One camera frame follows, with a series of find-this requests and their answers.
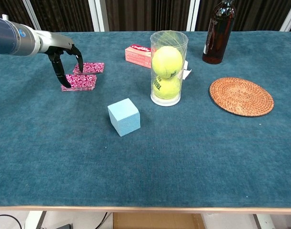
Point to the teal velvet table cloth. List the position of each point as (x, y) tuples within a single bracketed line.
[(145, 162)]

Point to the clear plastic ball canister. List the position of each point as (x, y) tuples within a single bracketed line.
[(169, 35)]

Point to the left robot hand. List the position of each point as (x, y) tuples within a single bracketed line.
[(54, 41)]

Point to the white table leg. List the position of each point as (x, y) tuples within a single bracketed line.
[(34, 220), (265, 221)]

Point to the dark pleated curtain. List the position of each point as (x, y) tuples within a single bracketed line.
[(64, 14)]

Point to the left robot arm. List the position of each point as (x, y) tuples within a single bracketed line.
[(9, 38)]

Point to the grey floor device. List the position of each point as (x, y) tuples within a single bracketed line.
[(64, 226)]

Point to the white frame post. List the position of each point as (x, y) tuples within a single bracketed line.
[(192, 16), (33, 16), (98, 16), (288, 23)]

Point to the pink toothpaste box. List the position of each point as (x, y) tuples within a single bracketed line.
[(137, 56)]

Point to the round woven rattan coaster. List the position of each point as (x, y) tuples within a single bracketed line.
[(241, 96)]

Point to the cardboard box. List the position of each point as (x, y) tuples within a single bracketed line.
[(157, 220)]

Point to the brown glass bottle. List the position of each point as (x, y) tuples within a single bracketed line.
[(217, 35)]

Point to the yellow tennis ball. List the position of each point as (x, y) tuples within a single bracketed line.
[(167, 89), (167, 62)]

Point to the light blue foam cube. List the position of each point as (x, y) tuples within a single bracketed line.
[(123, 119)]

